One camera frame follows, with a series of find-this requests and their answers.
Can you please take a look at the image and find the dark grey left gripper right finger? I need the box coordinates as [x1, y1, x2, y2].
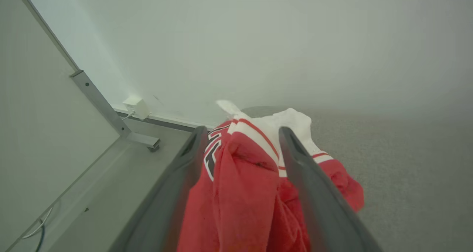
[278, 126, 382, 252]

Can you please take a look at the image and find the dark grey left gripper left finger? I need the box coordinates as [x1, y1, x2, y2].
[109, 126, 208, 252]

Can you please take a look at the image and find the red jersey with white trim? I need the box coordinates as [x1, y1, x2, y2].
[177, 100, 365, 252]

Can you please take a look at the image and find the grey metal partition foot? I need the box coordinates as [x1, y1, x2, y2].
[70, 70, 161, 152]

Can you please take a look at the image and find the white partition panel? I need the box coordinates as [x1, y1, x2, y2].
[0, 0, 120, 252]

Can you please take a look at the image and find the white wall adapter box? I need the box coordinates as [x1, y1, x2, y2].
[123, 96, 150, 120]

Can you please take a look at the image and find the thin dark floor cable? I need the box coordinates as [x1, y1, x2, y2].
[35, 224, 45, 252]

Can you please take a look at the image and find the thin white floor cable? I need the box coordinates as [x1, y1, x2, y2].
[22, 206, 54, 239]

